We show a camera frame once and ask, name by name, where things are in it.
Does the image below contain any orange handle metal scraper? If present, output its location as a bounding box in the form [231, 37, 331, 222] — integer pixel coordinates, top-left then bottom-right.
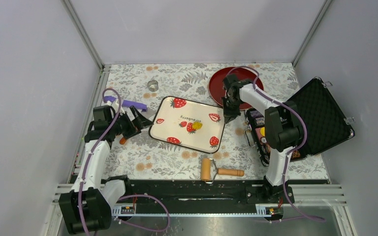
[119, 109, 157, 145]

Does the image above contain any yellow dough disc in case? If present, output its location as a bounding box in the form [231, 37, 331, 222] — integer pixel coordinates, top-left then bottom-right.
[260, 127, 265, 137]

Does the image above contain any floral table mat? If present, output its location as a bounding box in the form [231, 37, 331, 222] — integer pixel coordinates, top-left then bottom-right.
[70, 63, 330, 181]

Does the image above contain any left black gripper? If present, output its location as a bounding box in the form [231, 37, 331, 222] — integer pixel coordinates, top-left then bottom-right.
[109, 105, 153, 139]

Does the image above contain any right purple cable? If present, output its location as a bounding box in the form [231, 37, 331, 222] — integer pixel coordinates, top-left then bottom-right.
[225, 66, 327, 224]

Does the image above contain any purple handle tool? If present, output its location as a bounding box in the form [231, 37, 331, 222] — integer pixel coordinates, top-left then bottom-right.
[103, 95, 147, 112]

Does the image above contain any red round plate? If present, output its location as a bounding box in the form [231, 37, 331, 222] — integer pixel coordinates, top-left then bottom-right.
[208, 66, 256, 109]

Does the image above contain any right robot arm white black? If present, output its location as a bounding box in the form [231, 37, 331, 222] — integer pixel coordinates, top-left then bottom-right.
[222, 74, 307, 203]

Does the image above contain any yellow dough lump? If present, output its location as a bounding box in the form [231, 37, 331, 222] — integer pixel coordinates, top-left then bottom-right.
[192, 122, 203, 130]

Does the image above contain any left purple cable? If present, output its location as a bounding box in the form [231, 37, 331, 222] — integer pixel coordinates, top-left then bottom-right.
[77, 88, 171, 236]

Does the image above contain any strawberry print tray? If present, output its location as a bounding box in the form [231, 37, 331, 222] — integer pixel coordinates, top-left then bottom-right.
[149, 96, 225, 154]

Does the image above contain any wooden dough roller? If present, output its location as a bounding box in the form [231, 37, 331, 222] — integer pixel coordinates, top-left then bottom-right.
[200, 158, 245, 184]

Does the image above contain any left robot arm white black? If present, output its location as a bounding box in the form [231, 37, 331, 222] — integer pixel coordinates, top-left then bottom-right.
[59, 105, 154, 235]

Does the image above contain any black foam-lined case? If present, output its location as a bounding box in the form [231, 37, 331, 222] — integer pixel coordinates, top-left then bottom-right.
[244, 77, 355, 167]

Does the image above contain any metal ring cutter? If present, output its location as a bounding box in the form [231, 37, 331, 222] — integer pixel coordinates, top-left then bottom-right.
[147, 80, 158, 92]

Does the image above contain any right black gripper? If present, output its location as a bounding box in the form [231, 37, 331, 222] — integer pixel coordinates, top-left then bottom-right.
[221, 96, 242, 124]

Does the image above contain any purple cable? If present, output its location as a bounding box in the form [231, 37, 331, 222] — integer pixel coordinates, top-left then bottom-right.
[225, 66, 327, 224]
[77, 88, 171, 236]

